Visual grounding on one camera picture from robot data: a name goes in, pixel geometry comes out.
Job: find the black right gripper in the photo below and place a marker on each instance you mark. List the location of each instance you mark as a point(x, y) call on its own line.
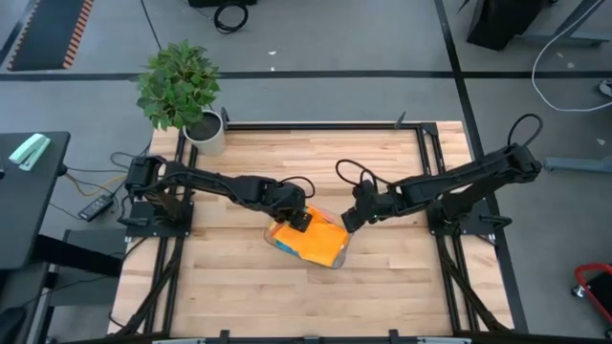
point(368, 203)

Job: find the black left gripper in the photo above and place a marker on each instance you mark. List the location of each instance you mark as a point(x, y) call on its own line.
point(287, 200)

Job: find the orange microfiber towel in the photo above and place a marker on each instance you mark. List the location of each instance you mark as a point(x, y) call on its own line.
point(315, 241)

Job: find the clear plastic bin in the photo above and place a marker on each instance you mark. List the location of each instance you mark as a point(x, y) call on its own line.
point(342, 260)

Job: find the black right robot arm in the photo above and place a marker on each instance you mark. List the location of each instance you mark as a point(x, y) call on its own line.
point(459, 184)

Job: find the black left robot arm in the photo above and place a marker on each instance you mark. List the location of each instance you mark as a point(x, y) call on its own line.
point(205, 184)

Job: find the green potted plant white pot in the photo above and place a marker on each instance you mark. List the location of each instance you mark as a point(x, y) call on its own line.
point(177, 83)

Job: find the black desk base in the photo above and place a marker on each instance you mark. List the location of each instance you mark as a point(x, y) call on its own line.
point(81, 253)

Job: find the grey metal table foot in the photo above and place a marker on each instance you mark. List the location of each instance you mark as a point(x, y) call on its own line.
point(574, 164)

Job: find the red cart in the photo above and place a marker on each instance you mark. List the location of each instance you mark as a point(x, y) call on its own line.
point(593, 274)

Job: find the black cabinet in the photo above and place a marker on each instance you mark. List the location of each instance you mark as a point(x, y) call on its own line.
point(502, 19)

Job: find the black side desk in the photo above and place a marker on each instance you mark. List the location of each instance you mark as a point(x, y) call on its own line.
point(28, 205)

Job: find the mint green stapler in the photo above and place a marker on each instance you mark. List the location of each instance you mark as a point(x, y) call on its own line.
point(29, 151)

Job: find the black orange-edged floor mat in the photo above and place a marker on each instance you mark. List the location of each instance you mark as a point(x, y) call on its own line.
point(48, 33)

